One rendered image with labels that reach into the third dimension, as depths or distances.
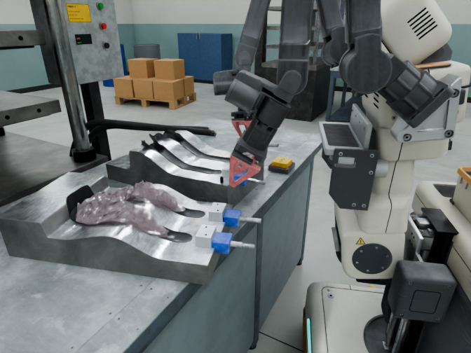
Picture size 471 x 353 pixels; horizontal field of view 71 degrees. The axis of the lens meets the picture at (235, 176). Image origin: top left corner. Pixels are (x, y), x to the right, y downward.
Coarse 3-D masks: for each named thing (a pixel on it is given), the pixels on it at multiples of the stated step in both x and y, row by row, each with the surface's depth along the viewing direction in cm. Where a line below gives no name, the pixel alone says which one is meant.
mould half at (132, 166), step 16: (176, 144) 116; (192, 144) 121; (112, 160) 119; (128, 160) 119; (144, 160) 107; (160, 160) 106; (192, 160) 113; (208, 160) 113; (112, 176) 118; (128, 176) 114; (144, 176) 110; (160, 176) 106; (176, 176) 102; (192, 176) 101; (208, 176) 100; (256, 176) 112; (192, 192) 102; (208, 192) 98; (224, 192) 95; (240, 192) 103
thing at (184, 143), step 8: (152, 136) 116; (160, 136) 118; (168, 136) 119; (176, 136) 122; (144, 144) 111; (152, 144) 122; (160, 144) 112; (184, 144) 119; (160, 152) 111; (168, 152) 112; (192, 152) 118; (200, 152) 119; (176, 160) 110; (224, 160) 114; (184, 168) 108; (192, 168) 108; (200, 168) 107; (208, 168) 106
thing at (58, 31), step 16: (48, 0) 113; (48, 16) 115; (64, 32) 119; (64, 48) 120; (64, 64) 122; (64, 80) 124; (64, 96) 127; (80, 96) 131; (80, 112) 131; (0, 128) 168; (80, 128) 133; (80, 144) 135; (80, 160) 137
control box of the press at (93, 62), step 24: (72, 0) 132; (96, 0) 142; (72, 24) 134; (96, 24) 144; (48, 48) 138; (72, 48) 137; (96, 48) 146; (120, 48) 158; (48, 72) 144; (96, 72) 149; (120, 72) 161; (96, 96) 157; (96, 144) 166
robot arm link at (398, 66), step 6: (354, 48) 62; (348, 54) 61; (390, 54) 59; (396, 60) 57; (342, 66) 62; (396, 66) 57; (402, 66) 57; (342, 72) 62; (396, 72) 58; (390, 78) 58; (360, 96) 60
